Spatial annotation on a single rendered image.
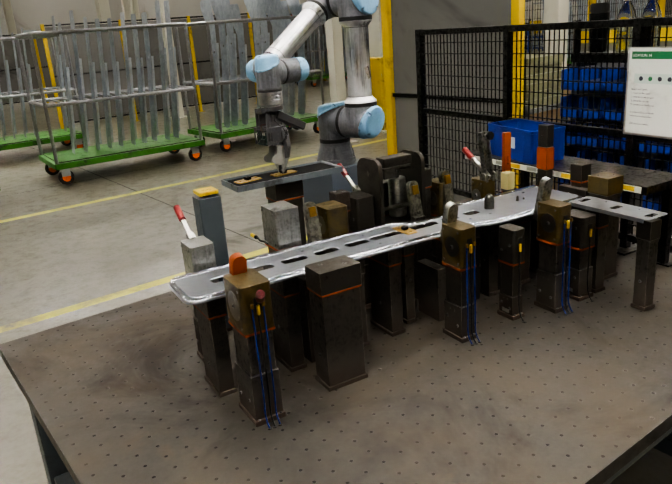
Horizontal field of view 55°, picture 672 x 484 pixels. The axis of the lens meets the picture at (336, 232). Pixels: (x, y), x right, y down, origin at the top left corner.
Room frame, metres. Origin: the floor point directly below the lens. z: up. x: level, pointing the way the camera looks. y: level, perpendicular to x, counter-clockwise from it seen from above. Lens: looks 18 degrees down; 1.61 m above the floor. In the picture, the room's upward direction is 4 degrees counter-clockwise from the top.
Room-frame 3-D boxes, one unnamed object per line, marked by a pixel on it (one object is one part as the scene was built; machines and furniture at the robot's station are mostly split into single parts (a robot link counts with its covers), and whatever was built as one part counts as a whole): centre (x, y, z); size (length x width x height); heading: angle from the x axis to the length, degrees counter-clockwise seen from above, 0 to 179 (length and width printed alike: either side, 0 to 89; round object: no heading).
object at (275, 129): (2.03, 0.18, 1.32); 0.09 x 0.08 x 0.12; 128
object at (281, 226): (1.85, 0.17, 0.90); 0.13 x 0.08 x 0.41; 29
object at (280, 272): (1.84, -0.19, 1.00); 1.38 x 0.22 x 0.02; 119
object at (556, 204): (1.86, -0.67, 0.87); 0.12 x 0.07 x 0.35; 29
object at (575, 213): (1.94, -0.78, 0.84); 0.12 x 0.07 x 0.28; 29
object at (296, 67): (2.12, 0.12, 1.48); 0.11 x 0.11 x 0.08; 48
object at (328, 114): (2.44, -0.03, 1.27); 0.13 x 0.12 x 0.14; 48
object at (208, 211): (1.91, 0.38, 0.92); 0.08 x 0.08 x 0.44; 29
